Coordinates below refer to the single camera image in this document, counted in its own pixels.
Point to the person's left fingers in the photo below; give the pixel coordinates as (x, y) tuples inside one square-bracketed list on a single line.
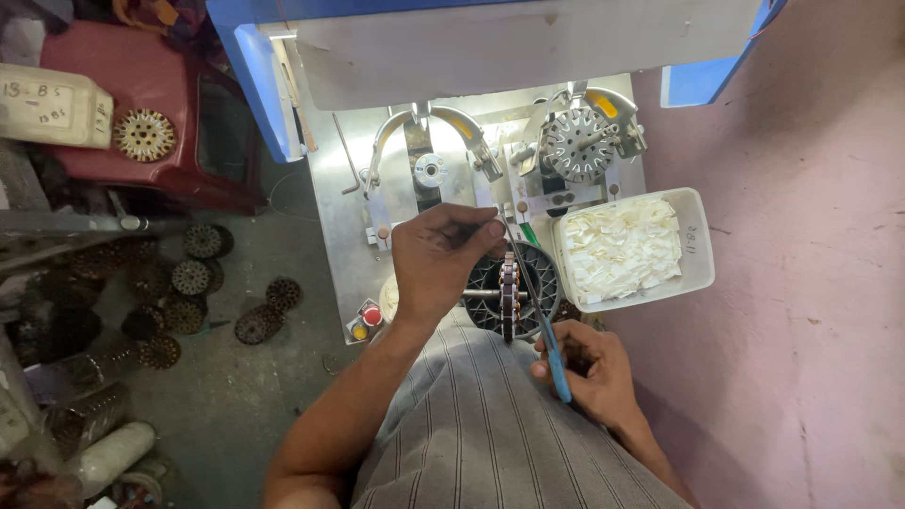
[(470, 230)]

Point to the white plastic canister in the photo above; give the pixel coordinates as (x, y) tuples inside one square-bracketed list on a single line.
[(49, 106)]

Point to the copper wound stator on shaft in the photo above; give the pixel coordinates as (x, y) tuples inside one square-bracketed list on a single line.
[(509, 283)]

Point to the red push button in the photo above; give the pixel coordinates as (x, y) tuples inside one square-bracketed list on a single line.
[(372, 315)]

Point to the person's left hand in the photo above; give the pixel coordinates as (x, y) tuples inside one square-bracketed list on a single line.
[(431, 268)]

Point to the green plastic piece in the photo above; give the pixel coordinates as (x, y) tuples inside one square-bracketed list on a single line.
[(529, 234)]

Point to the white plastic tub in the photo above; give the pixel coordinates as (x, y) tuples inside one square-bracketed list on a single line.
[(696, 276)]

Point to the grey metal stator core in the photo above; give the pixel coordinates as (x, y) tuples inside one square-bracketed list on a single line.
[(565, 145)]

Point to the heap of dark stator cores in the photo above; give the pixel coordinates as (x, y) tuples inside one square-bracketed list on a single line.
[(191, 277)]

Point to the heap of clear plastic bags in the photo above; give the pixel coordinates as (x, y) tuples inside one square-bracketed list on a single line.
[(85, 410)]

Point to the person's grey striped shirt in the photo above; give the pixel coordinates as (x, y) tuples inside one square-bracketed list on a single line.
[(481, 438)]

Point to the white thread roll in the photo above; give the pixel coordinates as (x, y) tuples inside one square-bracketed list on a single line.
[(117, 452)]

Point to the person's right fingers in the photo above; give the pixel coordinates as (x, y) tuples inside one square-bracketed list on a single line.
[(544, 350)]

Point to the person's right hand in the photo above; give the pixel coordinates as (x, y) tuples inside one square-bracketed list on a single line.
[(601, 382)]

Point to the metal hex key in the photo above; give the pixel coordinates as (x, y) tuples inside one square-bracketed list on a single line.
[(346, 150)]

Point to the pale round stator core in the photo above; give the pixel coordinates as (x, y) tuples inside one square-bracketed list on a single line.
[(143, 134)]

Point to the blue and metal winding machine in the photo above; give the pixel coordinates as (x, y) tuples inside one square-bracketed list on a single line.
[(495, 42)]

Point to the red plastic stool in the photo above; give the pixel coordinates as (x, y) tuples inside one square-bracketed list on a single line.
[(141, 63)]

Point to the pile of white paper pieces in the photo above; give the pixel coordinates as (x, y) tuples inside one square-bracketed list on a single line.
[(622, 247)]

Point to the yellow push button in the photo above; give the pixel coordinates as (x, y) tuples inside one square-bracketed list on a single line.
[(359, 332)]

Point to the grey metal pipe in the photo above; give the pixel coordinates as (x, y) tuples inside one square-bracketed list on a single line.
[(71, 223)]

